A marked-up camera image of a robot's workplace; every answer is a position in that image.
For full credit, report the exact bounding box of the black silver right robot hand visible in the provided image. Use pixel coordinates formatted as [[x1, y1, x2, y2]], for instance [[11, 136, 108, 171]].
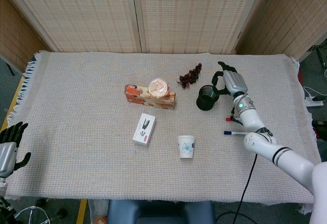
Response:
[[211, 61, 249, 97]]

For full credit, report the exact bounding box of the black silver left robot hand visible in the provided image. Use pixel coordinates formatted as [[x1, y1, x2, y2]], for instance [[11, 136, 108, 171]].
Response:
[[0, 121, 32, 178]]

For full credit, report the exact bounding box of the black mesh pen holder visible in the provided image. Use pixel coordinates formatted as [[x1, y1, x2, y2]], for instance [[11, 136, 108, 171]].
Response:
[[196, 85, 220, 112]]

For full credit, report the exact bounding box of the dark red grape bunch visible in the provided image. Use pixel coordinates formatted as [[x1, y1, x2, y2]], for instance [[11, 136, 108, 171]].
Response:
[[177, 62, 203, 90]]

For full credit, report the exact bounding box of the chrome stool base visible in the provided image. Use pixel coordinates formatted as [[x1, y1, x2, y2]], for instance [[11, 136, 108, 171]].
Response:
[[14, 197, 68, 224]]

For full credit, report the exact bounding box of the woven bamboo screen panel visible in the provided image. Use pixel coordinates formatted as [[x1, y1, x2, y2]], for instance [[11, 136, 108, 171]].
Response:
[[0, 0, 52, 71], [131, 0, 276, 54], [0, 0, 143, 53], [235, 0, 327, 62]]

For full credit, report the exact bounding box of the white power strip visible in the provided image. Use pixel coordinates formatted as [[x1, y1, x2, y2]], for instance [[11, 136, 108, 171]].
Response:
[[305, 94, 324, 107]]

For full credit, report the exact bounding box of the white flower print paper cup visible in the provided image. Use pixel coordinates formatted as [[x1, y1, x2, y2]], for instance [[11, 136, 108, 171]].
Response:
[[177, 135, 196, 159]]

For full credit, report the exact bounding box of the beige woven tablecloth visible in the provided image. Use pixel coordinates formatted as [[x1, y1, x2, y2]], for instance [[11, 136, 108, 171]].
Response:
[[5, 51, 321, 207]]

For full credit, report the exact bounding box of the orange snack box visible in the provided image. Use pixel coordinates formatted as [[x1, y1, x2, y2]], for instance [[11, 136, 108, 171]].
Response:
[[124, 84, 177, 111]]

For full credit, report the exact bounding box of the black equipment case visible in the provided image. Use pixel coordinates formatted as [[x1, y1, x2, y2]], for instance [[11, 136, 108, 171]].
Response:
[[312, 118, 327, 141]]

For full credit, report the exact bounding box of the white stapler box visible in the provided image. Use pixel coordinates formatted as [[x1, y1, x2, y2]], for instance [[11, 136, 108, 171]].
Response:
[[132, 113, 156, 147]]

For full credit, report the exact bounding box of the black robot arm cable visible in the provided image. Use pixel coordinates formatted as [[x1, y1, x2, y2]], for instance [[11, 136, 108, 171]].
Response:
[[216, 153, 258, 224]]

